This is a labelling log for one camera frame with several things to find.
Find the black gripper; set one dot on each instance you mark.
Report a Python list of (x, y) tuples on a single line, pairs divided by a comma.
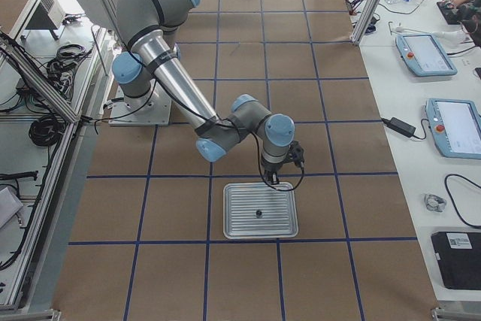
[(271, 168)]

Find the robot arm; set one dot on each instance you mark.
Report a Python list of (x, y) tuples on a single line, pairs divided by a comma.
[(140, 25)]

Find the ribbed metal tray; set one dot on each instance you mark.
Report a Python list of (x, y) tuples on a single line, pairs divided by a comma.
[(242, 200)]

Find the black power adapter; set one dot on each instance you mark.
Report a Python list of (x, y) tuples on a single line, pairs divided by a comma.
[(399, 126)]

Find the grey metal clamp part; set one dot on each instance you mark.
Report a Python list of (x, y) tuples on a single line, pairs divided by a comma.
[(434, 203)]

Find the near blue teach pendant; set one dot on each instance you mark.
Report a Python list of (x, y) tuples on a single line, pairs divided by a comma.
[(455, 127)]

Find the blue teach pendant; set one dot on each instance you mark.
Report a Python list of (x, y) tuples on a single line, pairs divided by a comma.
[(424, 55), (455, 127)]

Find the far blue teach pendant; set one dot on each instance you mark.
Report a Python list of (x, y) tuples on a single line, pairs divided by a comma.
[(424, 55)]

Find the grey control box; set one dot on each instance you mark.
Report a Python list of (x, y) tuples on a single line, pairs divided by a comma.
[(49, 16)]

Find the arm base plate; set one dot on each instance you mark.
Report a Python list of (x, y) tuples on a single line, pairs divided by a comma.
[(152, 109)]

